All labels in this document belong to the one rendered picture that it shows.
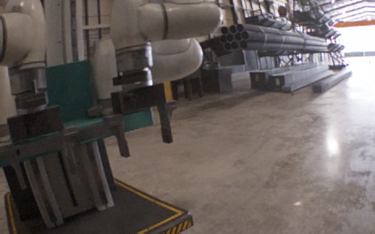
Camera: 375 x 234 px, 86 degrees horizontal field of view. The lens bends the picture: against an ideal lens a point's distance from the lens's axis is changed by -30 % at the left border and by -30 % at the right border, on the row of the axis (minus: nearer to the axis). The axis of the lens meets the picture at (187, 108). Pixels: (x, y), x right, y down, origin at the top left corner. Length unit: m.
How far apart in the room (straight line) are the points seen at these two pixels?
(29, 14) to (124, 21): 0.24
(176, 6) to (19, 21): 0.38
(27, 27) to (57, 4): 0.60
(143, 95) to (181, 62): 0.32
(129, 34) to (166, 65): 0.33
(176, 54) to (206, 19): 0.29
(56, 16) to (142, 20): 0.55
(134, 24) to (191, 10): 0.14
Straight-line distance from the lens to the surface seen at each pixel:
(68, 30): 1.05
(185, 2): 0.67
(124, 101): 0.62
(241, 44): 4.43
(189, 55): 0.94
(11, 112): 0.80
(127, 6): 0.63
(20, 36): 0.51
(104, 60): 0.89
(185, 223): 0.99
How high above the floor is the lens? 0.84
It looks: 8 degrees down
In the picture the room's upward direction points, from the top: 8 degrees counter-clockwise
